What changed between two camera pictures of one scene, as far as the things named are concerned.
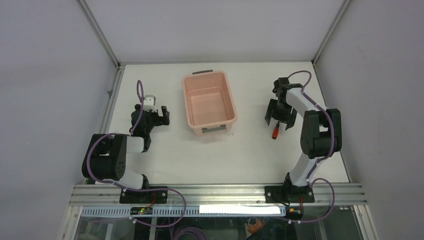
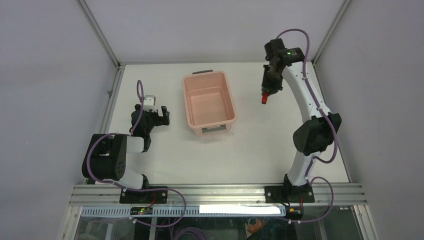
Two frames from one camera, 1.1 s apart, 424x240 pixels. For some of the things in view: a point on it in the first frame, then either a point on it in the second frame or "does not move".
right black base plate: [286, 194] does not move
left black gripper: [160, 120] does not move
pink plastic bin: [209, 106] does not move
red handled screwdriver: [276, 131] to [264, 97]
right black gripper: [292, 113] to [273, 88]
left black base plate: [150, 196] does not move
